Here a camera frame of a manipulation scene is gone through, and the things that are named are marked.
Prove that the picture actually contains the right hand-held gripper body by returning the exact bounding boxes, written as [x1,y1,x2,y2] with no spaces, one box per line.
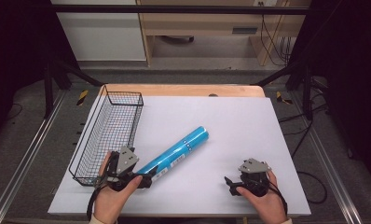
[238,157,273,198]

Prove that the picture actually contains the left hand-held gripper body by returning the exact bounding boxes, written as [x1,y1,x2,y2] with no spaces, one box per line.
[106,146,144,192]

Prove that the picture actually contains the blue roll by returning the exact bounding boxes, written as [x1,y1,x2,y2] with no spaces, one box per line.
[136,125,211,183]

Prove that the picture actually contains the person's right hand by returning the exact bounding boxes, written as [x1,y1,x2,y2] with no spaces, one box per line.
[235,170,289,224]

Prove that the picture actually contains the person's left hand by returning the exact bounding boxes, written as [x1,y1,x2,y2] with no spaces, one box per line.
[93,151,144,224]

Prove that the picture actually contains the white mat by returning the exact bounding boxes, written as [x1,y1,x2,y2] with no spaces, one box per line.
[47,95,312,217]

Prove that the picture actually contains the yellow black tape strip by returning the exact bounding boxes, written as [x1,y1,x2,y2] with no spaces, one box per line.
[76,89,90,107]
[275,91,294,105]

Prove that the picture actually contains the wooden table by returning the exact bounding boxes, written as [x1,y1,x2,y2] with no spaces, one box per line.
[99,83,266,99]

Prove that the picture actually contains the black metal stand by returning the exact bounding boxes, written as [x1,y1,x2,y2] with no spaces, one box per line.
[43,60,104,119]
[254,60,316,121]

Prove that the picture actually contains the white cabinet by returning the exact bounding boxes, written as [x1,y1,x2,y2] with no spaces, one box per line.
[50,0,148,63]

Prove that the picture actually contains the black curtain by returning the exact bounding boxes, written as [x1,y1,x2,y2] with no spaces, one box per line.
[288,0,371,183]
[0,0,70,150]

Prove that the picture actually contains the grey desk label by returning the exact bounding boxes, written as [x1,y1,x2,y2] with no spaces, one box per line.
[231,26,259,35]

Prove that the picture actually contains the light wooden desk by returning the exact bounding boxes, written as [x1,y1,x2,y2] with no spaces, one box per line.
[136,0,312,67]

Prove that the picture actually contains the black horizontal bar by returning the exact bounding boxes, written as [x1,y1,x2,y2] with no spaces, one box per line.
[48,4,310,16]

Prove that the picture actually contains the black wire basket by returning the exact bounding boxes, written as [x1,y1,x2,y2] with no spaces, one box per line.
[68,84,145,188]

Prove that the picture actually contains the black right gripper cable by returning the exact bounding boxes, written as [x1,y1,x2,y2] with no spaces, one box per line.
[261,178,289,217]

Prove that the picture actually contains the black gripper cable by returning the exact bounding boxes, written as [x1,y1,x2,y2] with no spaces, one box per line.
[86,175,111,221]
[261,178,289,217]

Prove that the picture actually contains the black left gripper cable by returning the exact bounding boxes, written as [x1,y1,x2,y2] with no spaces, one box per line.
[86,175,111,221]

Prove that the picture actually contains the aluminium rail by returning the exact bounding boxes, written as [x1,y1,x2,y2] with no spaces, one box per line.
[289,91,364,224]
[0,89,67,224]

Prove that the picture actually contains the thin black floor cable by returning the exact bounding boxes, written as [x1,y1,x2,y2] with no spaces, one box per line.
[6,102,23,121]

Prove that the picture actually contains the black hanging cables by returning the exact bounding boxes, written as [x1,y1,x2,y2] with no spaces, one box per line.
[258,1,293,67]

